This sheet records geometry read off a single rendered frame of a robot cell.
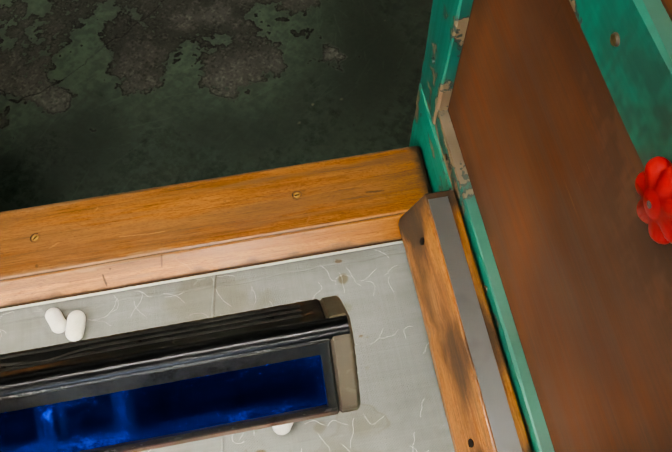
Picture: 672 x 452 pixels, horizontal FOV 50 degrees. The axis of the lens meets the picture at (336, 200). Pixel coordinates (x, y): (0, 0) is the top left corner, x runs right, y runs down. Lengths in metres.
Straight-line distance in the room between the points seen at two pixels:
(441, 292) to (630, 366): 0.29
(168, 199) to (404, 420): 0.38
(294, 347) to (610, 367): 0.22
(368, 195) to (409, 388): 0.23
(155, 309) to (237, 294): 0.10
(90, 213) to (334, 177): 0.30
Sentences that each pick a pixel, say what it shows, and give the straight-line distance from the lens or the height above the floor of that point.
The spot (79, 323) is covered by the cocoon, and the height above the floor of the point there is 0.76.
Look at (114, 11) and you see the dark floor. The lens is 2.19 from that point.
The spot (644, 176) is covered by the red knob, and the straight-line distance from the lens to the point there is 0.39.
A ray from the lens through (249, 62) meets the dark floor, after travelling 1.99.
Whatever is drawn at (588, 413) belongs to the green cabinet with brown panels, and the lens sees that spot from 0.61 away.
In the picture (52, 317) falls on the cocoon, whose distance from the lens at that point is 0.89.
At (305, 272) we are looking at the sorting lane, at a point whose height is 0.74.
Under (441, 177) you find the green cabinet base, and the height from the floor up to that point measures 0.82.
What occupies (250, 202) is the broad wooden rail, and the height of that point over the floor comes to 0.76.
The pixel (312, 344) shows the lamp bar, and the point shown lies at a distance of 0.46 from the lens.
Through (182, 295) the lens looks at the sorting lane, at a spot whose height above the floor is 0.74.
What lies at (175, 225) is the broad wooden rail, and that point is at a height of 0.76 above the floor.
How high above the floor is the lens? 1.55
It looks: 62 degrees down
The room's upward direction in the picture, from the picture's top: straight up
